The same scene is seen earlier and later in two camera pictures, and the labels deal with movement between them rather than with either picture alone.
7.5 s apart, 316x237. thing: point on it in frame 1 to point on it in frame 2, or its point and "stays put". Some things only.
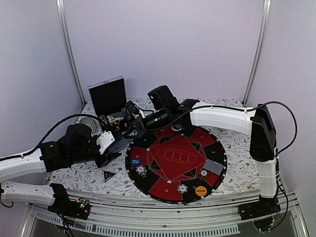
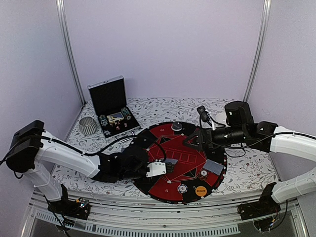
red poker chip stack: [203, 174] stays put
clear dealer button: [177, 127] stays put
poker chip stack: [182, 188] stays put
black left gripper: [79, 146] to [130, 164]
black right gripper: [139, 128] to [211, 144]
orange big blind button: [201, 191] stays put
